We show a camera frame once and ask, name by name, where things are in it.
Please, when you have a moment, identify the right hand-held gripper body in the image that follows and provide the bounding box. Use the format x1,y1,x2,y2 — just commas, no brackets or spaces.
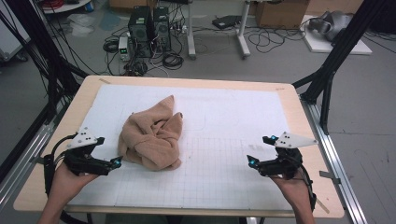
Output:
257,131,319,180

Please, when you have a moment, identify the tangled cable bundle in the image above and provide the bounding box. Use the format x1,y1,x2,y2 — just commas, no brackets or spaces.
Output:
123,60,149,77

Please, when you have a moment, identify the aluminium rail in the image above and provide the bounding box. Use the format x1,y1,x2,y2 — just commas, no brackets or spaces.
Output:
0,102,68,213
299,95,369,224

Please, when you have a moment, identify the grey bag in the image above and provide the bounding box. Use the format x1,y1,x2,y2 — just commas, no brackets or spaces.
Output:
307,10,355,42

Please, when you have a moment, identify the tan terry towel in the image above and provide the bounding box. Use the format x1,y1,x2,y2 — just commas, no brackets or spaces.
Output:
117,94,184,172

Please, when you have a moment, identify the person's left hand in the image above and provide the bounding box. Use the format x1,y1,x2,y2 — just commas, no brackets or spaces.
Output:
50,162,99,203

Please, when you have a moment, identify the grey bench power supply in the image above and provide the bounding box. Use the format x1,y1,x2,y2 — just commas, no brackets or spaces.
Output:
118,35,132,62

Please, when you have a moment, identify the person's right hand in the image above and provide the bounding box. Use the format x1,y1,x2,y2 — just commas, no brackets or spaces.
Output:
270,171,313,211

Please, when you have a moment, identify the clear plastic sheet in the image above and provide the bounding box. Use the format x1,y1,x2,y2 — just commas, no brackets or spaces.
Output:
66,13,96,37

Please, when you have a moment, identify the tan tape strip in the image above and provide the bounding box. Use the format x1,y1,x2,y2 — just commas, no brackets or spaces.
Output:
316,197,331,215

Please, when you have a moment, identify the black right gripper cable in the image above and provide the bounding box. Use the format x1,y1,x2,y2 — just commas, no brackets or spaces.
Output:
298,163,318,213

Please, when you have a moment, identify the white desk frame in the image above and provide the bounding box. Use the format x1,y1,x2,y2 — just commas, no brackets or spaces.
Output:
186,0,252,61

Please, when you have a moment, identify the white grid mat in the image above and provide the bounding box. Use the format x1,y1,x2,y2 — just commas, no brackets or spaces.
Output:
66,83,295,212

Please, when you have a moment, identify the small coiled black cable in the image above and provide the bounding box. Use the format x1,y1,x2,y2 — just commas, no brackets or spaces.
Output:
103,38,120,54

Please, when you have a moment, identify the low cardboard box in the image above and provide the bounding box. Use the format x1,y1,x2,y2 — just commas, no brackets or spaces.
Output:
108,0,157,9

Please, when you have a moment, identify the flat black device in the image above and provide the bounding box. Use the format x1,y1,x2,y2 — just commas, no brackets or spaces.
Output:
211,15,243,31

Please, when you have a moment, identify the white floor board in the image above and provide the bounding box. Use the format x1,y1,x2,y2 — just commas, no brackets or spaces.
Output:
300,14,374,56

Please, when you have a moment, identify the small black computer tower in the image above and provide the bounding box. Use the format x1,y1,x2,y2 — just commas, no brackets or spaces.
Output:
152,7,173,52

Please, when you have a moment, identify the black metal frame strut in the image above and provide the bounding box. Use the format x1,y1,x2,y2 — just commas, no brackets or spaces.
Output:
5,0,90,125
291,0,390,135

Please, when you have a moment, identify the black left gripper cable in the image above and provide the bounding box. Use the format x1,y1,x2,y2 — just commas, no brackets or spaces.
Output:
43,133,78,198

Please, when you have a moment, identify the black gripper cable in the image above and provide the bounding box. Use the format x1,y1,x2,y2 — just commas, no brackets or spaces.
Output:
298,163,318,213
43,133,78,198

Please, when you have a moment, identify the round white table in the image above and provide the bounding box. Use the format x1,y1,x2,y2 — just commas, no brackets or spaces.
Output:
41,0,93,15

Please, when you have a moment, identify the large black computer tower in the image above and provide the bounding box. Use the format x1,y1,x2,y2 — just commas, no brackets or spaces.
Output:
127,5,154,59

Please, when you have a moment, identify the looped black floor cable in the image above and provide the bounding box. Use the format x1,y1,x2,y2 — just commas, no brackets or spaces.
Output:
247,25,308,54

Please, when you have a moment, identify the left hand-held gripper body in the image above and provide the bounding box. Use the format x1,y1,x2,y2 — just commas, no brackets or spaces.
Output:
63,126,110,176

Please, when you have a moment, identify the large cardboard box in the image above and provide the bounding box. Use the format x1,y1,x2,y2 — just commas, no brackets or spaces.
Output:
255,0,311,30

